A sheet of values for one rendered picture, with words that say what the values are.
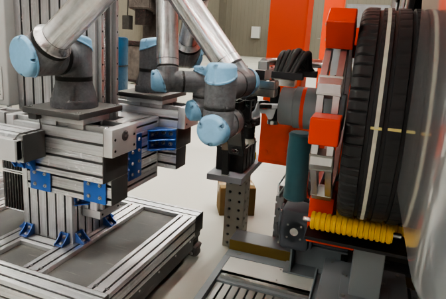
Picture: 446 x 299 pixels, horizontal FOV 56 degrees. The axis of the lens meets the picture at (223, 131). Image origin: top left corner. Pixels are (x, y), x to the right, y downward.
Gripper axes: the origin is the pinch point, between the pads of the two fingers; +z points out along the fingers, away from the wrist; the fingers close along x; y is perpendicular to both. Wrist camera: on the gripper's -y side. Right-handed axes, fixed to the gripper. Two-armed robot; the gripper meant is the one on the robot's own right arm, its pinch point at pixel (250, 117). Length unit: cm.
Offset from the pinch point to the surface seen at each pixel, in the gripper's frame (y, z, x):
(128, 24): 36, 682, 463
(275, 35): 25, 56, 7
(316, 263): -72, 51, -22
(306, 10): 36, 56, -5
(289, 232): -52, 35, -11
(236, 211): -63, 69, 22
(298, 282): -75, 38, -16
